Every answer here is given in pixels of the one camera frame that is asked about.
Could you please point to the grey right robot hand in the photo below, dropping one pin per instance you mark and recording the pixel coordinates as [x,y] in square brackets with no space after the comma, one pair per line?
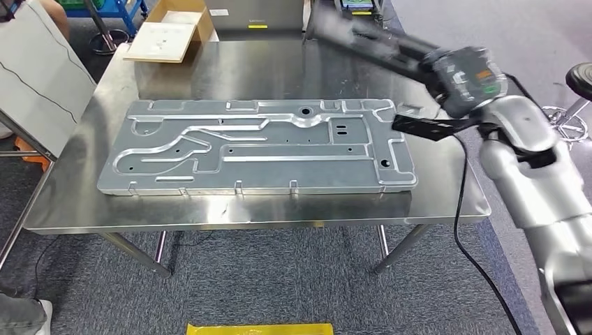
[467,83]

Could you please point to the open cardboard box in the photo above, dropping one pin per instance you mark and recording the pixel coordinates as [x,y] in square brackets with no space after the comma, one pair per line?
[159,41]

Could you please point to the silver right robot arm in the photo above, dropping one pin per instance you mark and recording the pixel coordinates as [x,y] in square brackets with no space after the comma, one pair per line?
[541,185]

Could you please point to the white car body panel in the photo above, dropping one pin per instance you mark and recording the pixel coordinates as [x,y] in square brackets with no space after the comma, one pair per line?
[37,83]

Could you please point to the person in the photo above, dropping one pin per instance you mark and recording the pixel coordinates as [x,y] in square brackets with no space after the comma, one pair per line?
[18,316]

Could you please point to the steel stand frame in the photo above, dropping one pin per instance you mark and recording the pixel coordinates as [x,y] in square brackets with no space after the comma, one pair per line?
[27,153]

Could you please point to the black plastic plate part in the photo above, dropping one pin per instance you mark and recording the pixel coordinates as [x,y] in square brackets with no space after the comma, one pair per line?
[360,37]

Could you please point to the orange object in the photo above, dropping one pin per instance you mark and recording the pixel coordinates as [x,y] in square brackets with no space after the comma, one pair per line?
[30,155]

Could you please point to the blue cart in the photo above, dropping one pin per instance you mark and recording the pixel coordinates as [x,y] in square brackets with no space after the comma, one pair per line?
[125,8]

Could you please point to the stainless steel workbench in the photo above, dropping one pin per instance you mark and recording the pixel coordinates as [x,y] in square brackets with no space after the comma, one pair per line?
[277,69]

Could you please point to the black seat chrome stool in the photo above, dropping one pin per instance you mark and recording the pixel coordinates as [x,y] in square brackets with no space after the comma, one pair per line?
[580,81]

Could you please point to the yellow floor tape square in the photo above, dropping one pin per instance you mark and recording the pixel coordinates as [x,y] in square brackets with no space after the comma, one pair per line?
[259,329]

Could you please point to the grey stamped metal panel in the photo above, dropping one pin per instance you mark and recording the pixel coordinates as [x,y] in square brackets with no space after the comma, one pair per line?
[277,171]

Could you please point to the stanchion with dark base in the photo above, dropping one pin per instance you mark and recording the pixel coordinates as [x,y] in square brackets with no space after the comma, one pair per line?
[111,41]

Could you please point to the grey equipment case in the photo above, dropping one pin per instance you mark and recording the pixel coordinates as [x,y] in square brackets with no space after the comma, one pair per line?
[254,14]

